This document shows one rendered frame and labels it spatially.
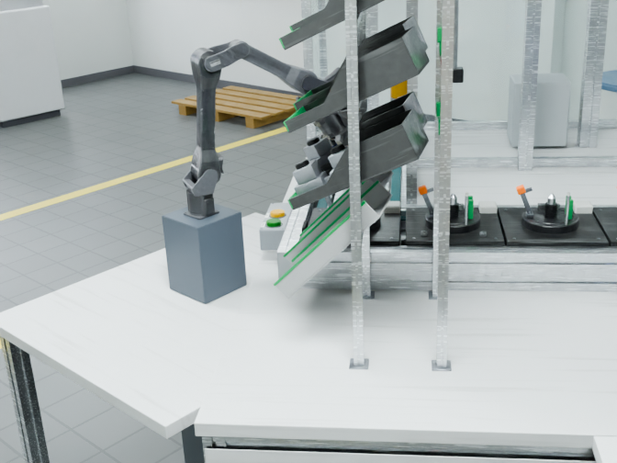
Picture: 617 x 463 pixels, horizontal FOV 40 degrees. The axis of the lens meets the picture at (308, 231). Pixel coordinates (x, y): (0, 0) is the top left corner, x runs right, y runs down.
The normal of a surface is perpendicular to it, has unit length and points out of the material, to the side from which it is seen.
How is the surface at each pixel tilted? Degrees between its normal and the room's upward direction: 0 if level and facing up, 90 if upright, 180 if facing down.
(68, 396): 0
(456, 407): 0
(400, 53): 90
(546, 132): 90
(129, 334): 0
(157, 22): 90
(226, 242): 90
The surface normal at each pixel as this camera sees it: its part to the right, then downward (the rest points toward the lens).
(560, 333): -0.04, -0.93
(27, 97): 0.69, 0.24
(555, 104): -0.11, 0.37
